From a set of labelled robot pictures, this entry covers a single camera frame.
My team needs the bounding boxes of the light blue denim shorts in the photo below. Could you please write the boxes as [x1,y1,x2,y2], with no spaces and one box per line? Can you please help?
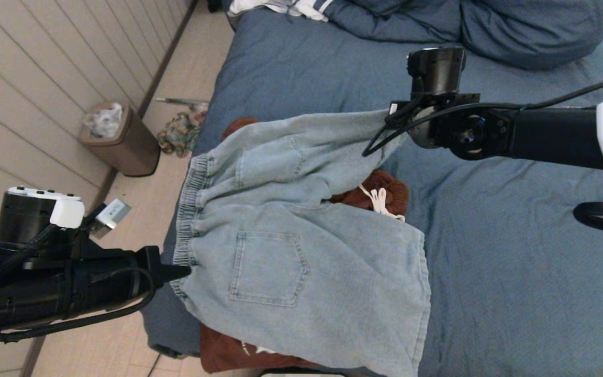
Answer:
[170,109,432,377]

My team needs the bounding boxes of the brown shorts with white print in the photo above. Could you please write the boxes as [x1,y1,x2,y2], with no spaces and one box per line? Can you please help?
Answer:
[199,118,409,373]

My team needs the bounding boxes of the crumpled blue duvet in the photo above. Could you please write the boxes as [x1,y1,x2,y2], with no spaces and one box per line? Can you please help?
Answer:
[328,0,603,70]

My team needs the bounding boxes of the brown metal trash bin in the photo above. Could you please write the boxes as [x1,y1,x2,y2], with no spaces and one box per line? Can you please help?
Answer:
[77,101,160,177]

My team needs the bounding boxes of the multicoloured cloth bundle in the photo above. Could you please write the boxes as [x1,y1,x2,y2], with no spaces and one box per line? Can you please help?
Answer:
[157,112,207,159]

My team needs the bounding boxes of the white striped garment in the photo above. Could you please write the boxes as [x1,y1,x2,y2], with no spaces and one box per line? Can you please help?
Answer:
[227,0,336,23]

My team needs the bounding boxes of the clear plastic bin liner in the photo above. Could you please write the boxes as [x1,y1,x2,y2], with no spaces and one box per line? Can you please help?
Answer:
[83,103,124,139]

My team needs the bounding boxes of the thin grey rod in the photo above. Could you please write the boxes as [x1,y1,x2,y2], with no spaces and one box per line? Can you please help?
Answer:
[155,97,209,107]

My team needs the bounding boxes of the blue bed cover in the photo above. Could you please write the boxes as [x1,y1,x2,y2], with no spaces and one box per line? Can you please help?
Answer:
[139,8,603,377]

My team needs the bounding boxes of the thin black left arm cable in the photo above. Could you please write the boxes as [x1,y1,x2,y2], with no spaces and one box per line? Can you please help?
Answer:
[0,267,157,343]

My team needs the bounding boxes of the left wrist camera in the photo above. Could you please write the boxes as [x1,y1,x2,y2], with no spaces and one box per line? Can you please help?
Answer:
[92,198,132,239]

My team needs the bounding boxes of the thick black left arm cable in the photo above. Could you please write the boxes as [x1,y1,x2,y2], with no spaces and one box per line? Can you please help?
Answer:
[0,223,66,296]

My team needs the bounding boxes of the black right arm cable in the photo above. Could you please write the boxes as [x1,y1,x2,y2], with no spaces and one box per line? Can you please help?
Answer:
[362,71,603,239]

